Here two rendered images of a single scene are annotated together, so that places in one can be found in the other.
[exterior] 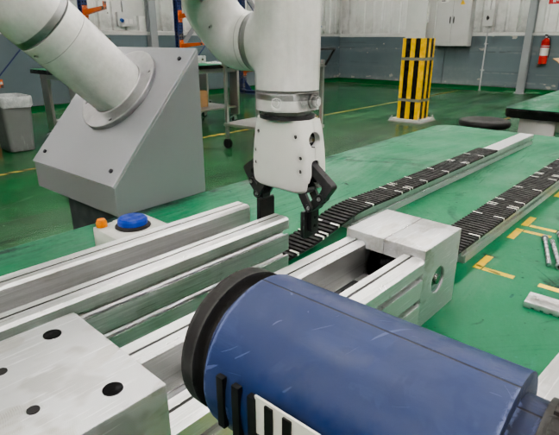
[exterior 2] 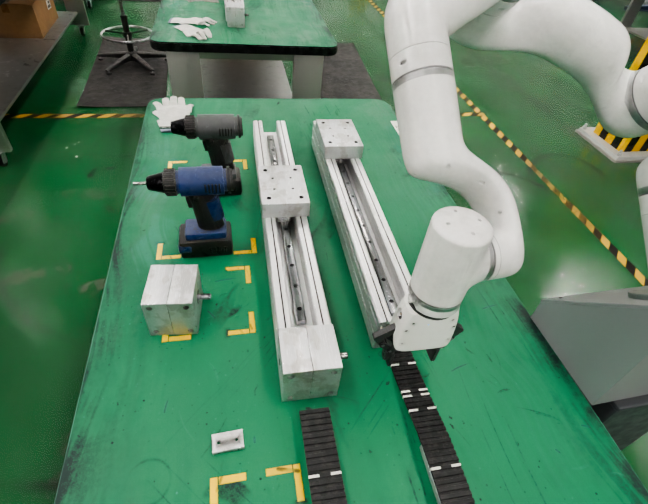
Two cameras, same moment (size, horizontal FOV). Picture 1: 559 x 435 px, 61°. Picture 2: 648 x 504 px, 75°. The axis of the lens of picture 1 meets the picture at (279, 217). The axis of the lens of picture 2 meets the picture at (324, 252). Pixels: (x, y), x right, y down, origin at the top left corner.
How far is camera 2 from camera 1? 0.98 m
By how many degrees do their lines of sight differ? 97
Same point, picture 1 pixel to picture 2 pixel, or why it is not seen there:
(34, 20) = (639, 179)
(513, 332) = (235, 395)
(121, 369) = (274, 201)
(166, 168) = (577, 342)
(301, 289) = (214, 169)
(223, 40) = not seen: hidden behind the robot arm
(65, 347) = (293, 197)
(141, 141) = (577, 303)
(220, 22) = not seen: hidden behind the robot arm
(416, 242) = (288, 333)
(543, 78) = not seen: outside the picture
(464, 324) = (260, 381)
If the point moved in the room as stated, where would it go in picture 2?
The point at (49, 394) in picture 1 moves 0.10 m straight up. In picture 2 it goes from (277, 191) to (277, 154)
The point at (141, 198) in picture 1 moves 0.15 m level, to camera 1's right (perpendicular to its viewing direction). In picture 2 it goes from (548, 330) to (526, 380)
